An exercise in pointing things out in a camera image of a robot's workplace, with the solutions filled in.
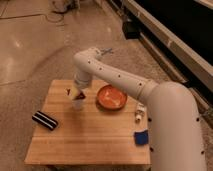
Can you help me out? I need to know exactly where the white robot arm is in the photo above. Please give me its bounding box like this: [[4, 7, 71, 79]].
[[73, 47, 207, 171]]

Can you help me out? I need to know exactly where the dark red pepper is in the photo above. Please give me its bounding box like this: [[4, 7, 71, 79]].
[[67, 89, 86, 100]]

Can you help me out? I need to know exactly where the black box on floor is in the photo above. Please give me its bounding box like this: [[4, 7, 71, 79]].
[[122, 21, 140, 39]]

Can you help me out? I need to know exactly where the orange bowl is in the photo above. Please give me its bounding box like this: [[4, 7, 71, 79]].
[[96, 84, 128, 110]]

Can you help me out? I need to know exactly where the white ceramic cup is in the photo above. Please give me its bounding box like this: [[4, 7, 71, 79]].
[[71, 97, 84, 110]]

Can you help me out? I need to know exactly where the white ledge rail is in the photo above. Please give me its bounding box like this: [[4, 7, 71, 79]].
[[123, 0, 213, 92]]

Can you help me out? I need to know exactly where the wooden table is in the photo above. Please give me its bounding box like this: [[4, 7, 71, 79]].
[[25, 80, 151, 166]]

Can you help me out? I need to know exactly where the white tube bottle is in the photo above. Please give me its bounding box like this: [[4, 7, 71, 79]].
[[135, 103, 146, 122]]

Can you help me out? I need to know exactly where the blue sponge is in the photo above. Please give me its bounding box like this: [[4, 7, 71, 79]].
[[134, 130, 149, 145]]

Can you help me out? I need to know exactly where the white device on floor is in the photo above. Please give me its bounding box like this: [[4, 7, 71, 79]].
[[49, 0, 78, 14]]

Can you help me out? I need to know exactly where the black white striped case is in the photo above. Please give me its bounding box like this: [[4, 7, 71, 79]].
[[32, 111, 58, 130]]

